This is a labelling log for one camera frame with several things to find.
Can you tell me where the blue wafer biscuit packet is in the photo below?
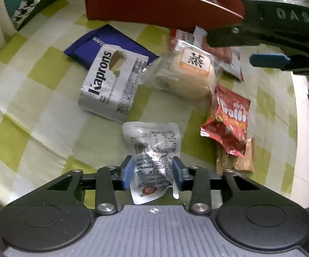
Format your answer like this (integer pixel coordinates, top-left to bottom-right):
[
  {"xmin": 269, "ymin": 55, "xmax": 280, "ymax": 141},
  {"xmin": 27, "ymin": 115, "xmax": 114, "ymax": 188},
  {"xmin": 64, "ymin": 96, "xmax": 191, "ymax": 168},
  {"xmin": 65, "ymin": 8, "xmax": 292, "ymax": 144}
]
[{"xmin": 64, "ymin": 24, "xmax": 160, "ymax": 71}]

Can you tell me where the red gummy candy packet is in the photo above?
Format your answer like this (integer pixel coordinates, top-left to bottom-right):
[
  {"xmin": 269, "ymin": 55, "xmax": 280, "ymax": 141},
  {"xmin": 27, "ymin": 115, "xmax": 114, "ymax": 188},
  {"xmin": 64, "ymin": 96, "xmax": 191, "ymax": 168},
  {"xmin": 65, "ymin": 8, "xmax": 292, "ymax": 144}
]
[{"xmin": 201, "ymin": 83, "xmax": 252, "ymax": 158}]

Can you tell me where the brown snack packet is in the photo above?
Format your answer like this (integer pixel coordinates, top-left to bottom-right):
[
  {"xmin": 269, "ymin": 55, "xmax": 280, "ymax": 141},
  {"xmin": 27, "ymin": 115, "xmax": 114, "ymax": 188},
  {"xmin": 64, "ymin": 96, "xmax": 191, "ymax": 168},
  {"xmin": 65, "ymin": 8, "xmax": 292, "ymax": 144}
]
[{"xmin": 215, "ymin": 138, "xmax": 256, "ymax": 174}]

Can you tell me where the red storage box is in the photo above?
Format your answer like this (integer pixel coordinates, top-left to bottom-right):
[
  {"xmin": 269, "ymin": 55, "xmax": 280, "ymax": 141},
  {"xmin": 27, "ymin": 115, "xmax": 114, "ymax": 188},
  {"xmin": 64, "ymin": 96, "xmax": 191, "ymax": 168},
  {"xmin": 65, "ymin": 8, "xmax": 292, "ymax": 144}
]
[{"xmin": 84, "ymin": 0, "xmax": 244, "ymax": 33}]

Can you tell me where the clear sausage packet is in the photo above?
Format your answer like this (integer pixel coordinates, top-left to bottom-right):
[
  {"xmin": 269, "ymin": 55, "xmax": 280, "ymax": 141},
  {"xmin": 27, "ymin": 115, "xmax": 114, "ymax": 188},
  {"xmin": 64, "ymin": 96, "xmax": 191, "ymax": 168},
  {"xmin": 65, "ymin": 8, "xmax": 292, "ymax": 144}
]
[{"xmin": 193, "ymin": 26, "xmax": 244, "ymax": 82}]

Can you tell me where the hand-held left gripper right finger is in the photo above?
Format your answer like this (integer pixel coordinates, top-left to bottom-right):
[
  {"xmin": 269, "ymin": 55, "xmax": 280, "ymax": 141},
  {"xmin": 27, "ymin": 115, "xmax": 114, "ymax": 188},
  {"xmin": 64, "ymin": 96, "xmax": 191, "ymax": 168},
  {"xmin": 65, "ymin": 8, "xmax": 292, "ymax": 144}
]
[{"xmin": 171, "ymin": 156, "xmax": 262, "ymax": 216}]

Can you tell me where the green checked tablecloth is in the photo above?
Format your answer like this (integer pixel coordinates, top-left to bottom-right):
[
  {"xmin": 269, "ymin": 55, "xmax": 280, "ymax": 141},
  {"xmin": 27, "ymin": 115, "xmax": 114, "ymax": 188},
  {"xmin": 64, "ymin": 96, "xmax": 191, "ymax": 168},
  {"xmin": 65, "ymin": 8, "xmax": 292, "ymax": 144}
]
[{"xmin": 0, "ymin": 0, "xmax": 299, "ymax": 209}]

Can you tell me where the red and white snack packet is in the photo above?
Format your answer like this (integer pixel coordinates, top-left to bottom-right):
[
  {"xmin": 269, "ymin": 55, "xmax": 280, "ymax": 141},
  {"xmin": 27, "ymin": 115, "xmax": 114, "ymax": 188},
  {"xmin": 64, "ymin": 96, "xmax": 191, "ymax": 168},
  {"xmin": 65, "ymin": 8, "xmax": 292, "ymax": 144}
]
[{"xmin": 168, "ymin": 28, "xmax": 196, "ymax": 51}]

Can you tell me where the white printed snack packet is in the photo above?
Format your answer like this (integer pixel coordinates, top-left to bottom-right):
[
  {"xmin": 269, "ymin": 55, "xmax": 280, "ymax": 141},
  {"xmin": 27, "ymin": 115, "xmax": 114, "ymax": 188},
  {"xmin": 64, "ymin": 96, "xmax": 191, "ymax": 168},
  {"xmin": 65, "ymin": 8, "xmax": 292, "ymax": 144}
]
[{"xmin": 122, "ymin": 121, "xmax": 183, "ymax": 205}]

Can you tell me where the silver wafer packet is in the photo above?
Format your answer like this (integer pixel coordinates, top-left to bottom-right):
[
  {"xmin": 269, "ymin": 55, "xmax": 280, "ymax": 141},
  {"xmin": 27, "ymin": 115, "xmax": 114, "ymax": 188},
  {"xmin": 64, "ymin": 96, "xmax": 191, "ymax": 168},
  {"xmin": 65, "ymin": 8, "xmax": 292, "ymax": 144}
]
[{"xmin": 78, "ymin": 43, "xmax": 148, "ymax": 124}]

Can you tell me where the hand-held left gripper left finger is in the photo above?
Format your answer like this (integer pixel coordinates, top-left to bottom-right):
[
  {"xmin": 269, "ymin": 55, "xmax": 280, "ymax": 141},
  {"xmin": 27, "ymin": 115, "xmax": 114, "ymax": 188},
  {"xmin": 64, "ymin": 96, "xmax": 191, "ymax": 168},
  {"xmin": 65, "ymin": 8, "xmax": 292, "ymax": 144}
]
[{"xmin": 41, "ymin": 155, "xmax": 136, "ymax": 216}]

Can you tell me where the steamed cake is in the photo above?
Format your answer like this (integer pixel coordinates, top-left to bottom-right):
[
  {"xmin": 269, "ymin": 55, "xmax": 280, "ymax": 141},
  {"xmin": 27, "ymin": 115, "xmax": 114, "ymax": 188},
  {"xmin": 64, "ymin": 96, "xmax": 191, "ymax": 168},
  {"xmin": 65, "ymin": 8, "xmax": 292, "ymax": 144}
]
[{"xmin": 141, "ymin": 39, "xmax": 219, "ymax": 108}]

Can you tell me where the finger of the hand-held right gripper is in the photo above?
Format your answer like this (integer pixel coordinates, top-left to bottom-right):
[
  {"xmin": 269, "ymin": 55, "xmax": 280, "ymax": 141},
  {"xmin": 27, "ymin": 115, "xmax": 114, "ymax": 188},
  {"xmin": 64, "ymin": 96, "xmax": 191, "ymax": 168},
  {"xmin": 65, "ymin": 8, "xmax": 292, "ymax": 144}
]
[
  {"xmin": 206, "ymin": 25, "xmax": 262, "ymax": 48},
  {"xmin": 249, "ymin": 54, "xmax": 309, "ymax": 74}
]

